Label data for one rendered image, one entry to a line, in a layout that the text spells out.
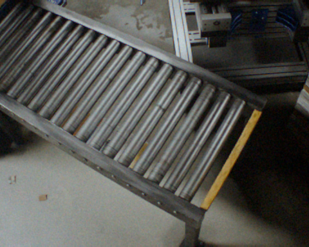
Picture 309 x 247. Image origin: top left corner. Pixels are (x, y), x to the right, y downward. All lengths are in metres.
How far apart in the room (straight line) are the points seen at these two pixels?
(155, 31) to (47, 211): 1.37
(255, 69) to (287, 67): 0.20
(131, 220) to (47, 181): 0.55
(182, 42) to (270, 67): 0.54
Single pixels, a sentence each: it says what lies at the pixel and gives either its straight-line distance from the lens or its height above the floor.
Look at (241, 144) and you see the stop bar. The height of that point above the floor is 0.82.
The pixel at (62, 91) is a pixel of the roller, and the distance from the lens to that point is 1.68.
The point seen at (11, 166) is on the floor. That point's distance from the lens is 2.53.
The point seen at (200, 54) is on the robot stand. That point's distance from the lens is 2.41.
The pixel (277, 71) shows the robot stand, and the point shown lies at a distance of 2.39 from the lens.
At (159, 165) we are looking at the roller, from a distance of 1.47.
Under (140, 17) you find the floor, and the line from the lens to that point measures 2.89.
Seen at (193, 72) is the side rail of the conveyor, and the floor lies 0.80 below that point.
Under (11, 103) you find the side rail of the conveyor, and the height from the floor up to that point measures 0.80.
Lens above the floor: 2.18
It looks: 64 degrees down
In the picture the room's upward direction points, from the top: 9 degrees counter-clockwise
